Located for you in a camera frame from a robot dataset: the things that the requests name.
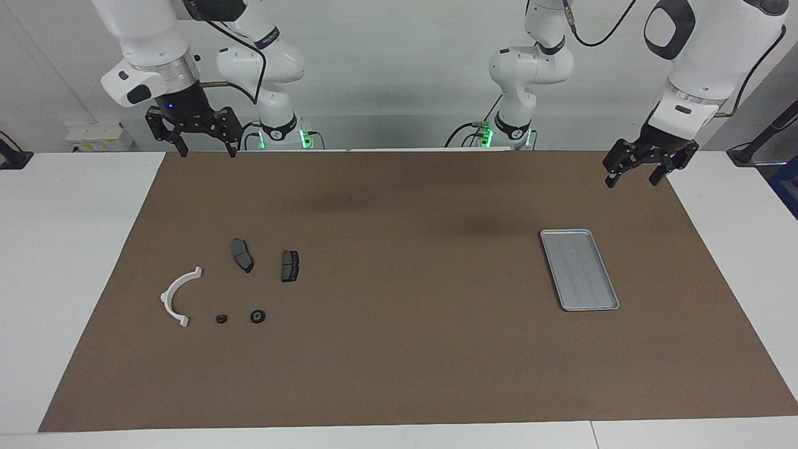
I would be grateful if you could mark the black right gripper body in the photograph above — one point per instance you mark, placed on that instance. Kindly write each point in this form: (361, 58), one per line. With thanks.
(181, 106)

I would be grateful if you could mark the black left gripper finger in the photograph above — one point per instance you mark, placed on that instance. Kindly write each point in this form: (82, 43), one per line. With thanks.
(617, 157)
(681, 156)

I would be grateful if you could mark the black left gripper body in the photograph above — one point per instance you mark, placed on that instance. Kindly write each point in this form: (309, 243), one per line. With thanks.
(654, 143)

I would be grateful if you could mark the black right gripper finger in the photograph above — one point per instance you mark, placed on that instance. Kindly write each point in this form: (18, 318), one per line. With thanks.
(181, 146)
(233, 134)

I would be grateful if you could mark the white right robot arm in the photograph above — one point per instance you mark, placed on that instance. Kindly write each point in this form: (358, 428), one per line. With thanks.
(149, 31)

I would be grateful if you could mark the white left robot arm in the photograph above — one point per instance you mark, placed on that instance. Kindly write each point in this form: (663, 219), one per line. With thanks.
(704, 68)

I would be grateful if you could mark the silver metal tray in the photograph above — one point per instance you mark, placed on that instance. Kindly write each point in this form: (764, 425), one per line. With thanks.
(583, 274)

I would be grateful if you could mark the black clamp stand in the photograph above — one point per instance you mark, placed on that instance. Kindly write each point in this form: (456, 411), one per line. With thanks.
(14, 159)
(748, 153)

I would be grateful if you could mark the white power strip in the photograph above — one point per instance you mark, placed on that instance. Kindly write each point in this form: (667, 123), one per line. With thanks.
(100, 136)

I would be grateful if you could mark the blue box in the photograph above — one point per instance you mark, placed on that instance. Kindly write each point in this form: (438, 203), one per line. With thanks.
(787, 187)

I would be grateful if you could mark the dark curved brake pad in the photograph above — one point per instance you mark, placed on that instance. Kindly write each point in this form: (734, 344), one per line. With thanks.
(242, 254)

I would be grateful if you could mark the dark rectangular brake pad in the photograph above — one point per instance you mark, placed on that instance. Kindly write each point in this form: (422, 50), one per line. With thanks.
(290, 266)

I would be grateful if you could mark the brown table mat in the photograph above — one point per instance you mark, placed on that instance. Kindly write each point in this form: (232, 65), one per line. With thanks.
(399, 374)

